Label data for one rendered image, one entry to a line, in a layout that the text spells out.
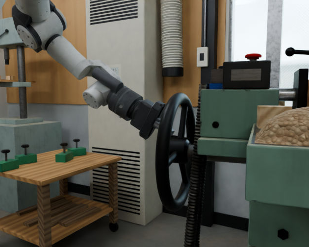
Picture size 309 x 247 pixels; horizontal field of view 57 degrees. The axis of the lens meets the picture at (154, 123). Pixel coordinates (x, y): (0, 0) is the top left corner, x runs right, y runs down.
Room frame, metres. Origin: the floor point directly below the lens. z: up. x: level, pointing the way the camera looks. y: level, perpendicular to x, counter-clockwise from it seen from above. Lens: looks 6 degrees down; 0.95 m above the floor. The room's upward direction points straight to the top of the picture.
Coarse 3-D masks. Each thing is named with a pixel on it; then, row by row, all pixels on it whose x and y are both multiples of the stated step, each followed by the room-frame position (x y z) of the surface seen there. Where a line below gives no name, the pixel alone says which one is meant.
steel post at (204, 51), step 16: (208, 0) 1.98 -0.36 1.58; (208, 16) 1.98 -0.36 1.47; (208, 32) 1.98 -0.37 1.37; (208, 48) 1.98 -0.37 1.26; (208, 64) 1.98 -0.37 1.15; (208, 80) 1.98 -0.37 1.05; (208, 176) 1.97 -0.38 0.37; (208, 192) 1.97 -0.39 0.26; (208, 208) 1.97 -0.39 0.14; (208, 224) 1.97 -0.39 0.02
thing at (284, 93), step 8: (296, 72) 0.54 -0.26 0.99; (304, 72) 0.50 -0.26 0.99; (296, 80) 0.53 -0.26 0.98; (304, 80) 0.50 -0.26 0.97; (272, 88) 0.55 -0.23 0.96; (280, 88) 0.55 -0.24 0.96; (288, 88) 0.54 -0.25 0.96; (296, 88) 0.52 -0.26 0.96; (304, 88) 0.50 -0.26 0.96; (280, 96) 0.54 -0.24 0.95; (288, 96) 0.53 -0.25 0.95; (296, 96) 0.52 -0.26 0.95; (304, 96) 0.49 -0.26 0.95; (296, 104) 0.51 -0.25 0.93; (304, 104) 0.49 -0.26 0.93
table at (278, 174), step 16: (256, 128) 0.42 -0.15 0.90; (208, 144) 0.51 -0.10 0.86; (224, 144) 0.50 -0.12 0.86; (240, 144) 0.49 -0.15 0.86; (256, 144) 0.29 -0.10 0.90; (256, 160) 0.28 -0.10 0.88; (272, 160) 0.28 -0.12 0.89; (288, 160) 0.27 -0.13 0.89; (304, 160) 0.27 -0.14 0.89; (256, 176) 0.28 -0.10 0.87; (272, 176) 0.28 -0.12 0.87; (288, 176) 0.27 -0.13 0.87; (304, 176) 0.27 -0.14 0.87; (256, 192) 0.28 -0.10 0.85; (272, 192) 0.28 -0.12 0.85; (288, 192) 0.27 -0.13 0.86; (304, 192) 0.27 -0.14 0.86
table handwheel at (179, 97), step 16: (176, 96) 0.65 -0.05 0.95; (192, 112) 0.77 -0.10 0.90; (160, 128) 0.58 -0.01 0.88; (192, 128) 0.80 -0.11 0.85; (160, 144) 0.57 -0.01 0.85; (176, 144) 0.68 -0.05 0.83; (192, 144) 0.81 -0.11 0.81; (160, 160) 0.56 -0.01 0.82; (176, 160) 0.68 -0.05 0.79; (208, 160) 0.66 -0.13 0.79; (224, 160) 0.65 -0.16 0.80; (240, 160) 0.63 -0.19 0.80; (160, 176) 0.57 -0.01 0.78; (160, 192) 0.58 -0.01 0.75; (176, 208) 0.63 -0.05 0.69
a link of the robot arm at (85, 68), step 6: (84, 60) 0.89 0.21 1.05; (90, 60) 0.89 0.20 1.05; (96, 60) 0.90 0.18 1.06; (78, 66) 0.87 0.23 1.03; (84, 66) 0.88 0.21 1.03; (90, 66) 0.89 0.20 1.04; (96, 66) 0.89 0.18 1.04; (102, 66) 0.90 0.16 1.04; (108, 66) 0.91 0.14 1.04; (78, 72) 0.87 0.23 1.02; (84, 72) 0.90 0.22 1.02; (90, 72) 0.93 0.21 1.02; (108, 72) 0.90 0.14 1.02; (114, 72) 0.91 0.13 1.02; (78, 78) 0.90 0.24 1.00; (120, 78) 0.91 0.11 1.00
